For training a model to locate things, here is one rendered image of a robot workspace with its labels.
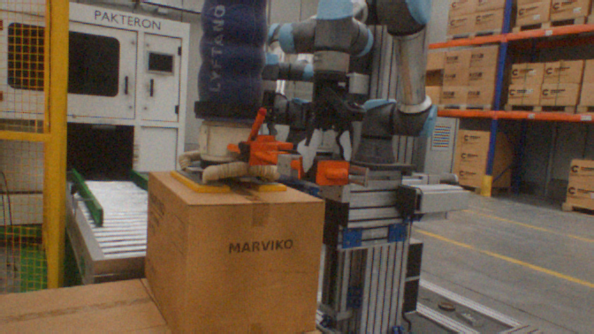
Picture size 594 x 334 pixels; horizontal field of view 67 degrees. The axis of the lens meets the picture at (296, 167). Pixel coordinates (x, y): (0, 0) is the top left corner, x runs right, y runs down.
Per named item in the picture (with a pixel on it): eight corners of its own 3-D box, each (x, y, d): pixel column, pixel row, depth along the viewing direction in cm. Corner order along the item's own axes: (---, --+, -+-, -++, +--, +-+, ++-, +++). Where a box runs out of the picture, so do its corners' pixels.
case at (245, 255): (144, 276, 168) (148, 170, 164) (244, 266, 187) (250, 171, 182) (181, 355, 115) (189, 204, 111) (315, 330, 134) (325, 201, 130)
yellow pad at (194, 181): (169, 176, 156) (170, 162, 156) (197, 176, 161) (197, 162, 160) (197, 193, 127) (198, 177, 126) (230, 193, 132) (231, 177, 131)
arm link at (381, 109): (367, 133, 173) (369, 99, 172) (400, 137, 167) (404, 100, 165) (355, 133, 163) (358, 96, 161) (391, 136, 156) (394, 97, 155)
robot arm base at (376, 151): (375, 159, 177) (376, 134, 175) (403, 163, 164) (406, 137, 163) (345, 159, 168) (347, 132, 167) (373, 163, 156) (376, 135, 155)
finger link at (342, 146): (342, 164, 103) (332, 127, 101) (357, 168, 98) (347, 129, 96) (331, 170, 102) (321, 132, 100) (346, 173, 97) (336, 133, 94)
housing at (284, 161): (275, 171, 108) (276, 154, 108) (299, 172, 112) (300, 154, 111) (288, 176, 102) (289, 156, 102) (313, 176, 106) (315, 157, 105)
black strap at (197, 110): (185, 112, 150) (186, 100, 150) (248, 117, 162) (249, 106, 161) (206, 115, 131) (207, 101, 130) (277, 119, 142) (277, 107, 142)
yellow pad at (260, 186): (220, 176, 165) (221, 163, 165) (246, 176, 170) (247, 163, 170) (258, 193, 136) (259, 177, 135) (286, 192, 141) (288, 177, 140)
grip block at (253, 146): (235, 161, 127) (237, 140, 126) (267, 162, 132) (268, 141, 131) (247, 164, 120) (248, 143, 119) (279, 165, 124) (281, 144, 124)
